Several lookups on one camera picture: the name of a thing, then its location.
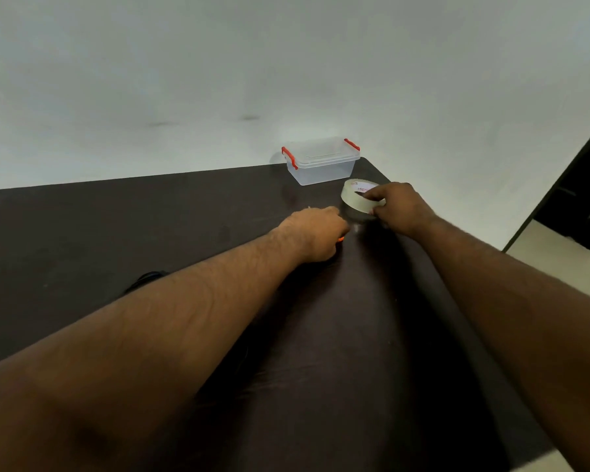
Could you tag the person's right hand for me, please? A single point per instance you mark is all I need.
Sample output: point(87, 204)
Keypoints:
point(403, 211)

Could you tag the person's right forearm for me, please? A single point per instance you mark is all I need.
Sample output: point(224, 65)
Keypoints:
point(521, 309)

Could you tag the clear tape roll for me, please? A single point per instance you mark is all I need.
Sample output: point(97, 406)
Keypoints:
point(351, 201)

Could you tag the clear plastic box red latches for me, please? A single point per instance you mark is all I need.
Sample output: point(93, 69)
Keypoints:
point(322, 169)

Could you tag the person's left hand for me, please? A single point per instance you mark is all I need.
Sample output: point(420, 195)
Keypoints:
point(317, 233)

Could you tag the person's left forearm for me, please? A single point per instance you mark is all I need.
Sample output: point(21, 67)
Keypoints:
point(137, 349)

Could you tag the black door frame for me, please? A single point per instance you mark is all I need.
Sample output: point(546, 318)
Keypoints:
point(575, 201)

